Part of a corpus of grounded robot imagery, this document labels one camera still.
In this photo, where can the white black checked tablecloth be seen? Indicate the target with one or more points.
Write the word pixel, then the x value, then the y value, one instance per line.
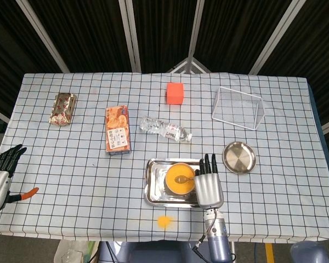
pixel 71 178

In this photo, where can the orange powder pile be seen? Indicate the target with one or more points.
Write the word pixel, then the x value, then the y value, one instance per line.
pixel 164 221

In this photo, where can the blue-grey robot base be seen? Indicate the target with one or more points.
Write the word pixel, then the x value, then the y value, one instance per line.
pixel 153 253

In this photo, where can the orange blue biscuit box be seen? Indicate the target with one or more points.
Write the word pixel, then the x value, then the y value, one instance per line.
pixel 118 128

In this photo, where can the metal spoon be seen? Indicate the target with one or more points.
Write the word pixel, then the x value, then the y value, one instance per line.
pixel 180 179

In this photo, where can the round steel plate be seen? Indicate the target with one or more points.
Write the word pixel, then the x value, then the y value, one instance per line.
pixel 239 157

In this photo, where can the clear plastic bag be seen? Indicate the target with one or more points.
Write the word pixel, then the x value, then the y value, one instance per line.
pixel 68 253

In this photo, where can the orange bowl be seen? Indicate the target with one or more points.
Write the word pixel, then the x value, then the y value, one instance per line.
pixel 171 187

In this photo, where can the white triangular frame foot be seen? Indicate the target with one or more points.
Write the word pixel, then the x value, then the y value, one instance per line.
pixel 181 65

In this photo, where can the rectangular steel tray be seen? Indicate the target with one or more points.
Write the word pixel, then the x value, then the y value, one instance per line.
pixel 156 189

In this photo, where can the clear plastic container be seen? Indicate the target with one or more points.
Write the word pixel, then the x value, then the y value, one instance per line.
pixel 237 108

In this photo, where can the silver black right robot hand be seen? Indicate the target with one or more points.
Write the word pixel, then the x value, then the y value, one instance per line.
pixel 209 191

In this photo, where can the gold foil snack packet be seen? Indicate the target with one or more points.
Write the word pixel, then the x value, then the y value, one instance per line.
pixel 62 109

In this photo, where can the clear plastic water bottle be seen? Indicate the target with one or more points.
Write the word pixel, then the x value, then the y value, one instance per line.
pixel 164 128

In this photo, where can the orange cube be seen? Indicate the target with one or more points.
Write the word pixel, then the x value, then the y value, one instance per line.
pixel 175 93

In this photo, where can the black white-framed folding screen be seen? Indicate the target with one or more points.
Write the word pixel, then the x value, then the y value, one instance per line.
pixel 93 33

